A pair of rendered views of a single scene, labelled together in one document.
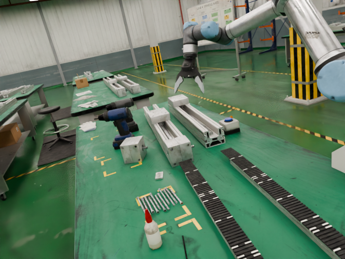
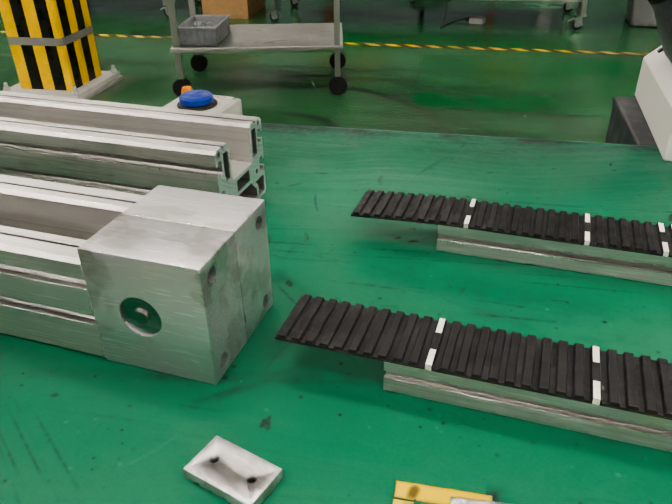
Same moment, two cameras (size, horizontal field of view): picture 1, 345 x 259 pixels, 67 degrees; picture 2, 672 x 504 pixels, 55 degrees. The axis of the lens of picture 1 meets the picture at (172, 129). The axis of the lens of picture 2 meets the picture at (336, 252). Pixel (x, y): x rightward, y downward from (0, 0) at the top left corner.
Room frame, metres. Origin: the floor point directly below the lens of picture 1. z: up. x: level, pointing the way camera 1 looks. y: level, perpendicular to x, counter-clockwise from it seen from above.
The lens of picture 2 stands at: (0.77, 0.28, 1.09)
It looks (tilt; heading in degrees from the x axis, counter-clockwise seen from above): 31 degrees down; 298
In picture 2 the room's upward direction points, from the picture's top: 1 degrees counter-clockwise
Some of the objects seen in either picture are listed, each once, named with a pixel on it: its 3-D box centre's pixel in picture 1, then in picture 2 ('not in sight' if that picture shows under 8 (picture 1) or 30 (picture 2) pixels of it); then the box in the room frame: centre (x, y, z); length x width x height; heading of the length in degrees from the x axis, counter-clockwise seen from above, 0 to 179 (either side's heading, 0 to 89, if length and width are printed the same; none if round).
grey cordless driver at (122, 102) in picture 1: (120, 117); not in sight; (1.62, 0.31, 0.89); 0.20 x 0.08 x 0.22; 105
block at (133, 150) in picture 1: (136, 149); not in sight; (1.18, 0.19, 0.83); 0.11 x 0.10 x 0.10; 78
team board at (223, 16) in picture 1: (213, 42); not in sight; (6.99, -1.51, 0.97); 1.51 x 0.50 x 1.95; 36
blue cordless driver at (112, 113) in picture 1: (115, 129); not in sight; (1.38, 0.31, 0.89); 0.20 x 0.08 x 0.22; 88
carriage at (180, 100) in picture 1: (178, 102); not in sight; (1.77, -0.08, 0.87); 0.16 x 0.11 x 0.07; 9
